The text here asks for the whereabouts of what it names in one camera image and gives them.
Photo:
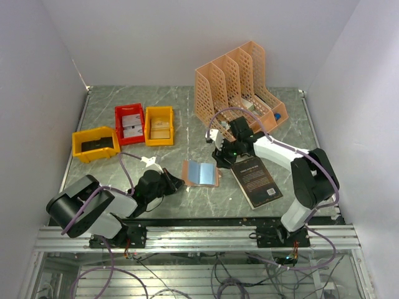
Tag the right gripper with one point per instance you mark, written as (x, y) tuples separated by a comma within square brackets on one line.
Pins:
[(225, 162)]

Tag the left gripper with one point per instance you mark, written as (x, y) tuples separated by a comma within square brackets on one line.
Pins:
[(176, 183)]

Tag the yellow bin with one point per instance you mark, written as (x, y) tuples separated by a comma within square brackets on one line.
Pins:
[(94, 134), (151, 112)]

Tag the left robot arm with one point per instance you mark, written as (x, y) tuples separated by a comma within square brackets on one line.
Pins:
[(88, 206)]

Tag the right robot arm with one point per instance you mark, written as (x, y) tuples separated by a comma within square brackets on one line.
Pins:
[(313, 177)]

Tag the beige cards in yellow bin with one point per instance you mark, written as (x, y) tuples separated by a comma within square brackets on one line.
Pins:
[(160, 127)]

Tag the silver cards in red bin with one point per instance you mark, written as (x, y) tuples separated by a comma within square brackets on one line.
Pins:
[(132, 126)]

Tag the black book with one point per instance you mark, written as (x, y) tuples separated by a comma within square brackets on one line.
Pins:
[(255, 182)]

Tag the orange plastic file organizer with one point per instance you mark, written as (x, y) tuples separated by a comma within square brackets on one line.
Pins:
[(234, 85)]

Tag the red plastic bin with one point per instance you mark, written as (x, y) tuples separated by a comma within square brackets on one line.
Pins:
[(124, 110)]

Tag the black item in yellow bin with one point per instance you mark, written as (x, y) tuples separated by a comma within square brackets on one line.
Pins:
[(97, 144)]

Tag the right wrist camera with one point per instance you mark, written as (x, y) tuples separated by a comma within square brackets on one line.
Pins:
[(214, 136)]

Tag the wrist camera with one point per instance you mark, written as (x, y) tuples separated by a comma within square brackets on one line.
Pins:
[(152, 164), (214, 136)]

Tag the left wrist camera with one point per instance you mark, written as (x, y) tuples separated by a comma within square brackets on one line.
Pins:
[(152, 164)]

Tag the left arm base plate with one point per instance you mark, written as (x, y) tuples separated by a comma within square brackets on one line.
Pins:
[(131, 237)]

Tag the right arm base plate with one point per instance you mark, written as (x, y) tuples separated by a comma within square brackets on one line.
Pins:
[(279, 237)]

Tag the aluminium mounting rail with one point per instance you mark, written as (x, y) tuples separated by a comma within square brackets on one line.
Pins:
[(200, 239)]

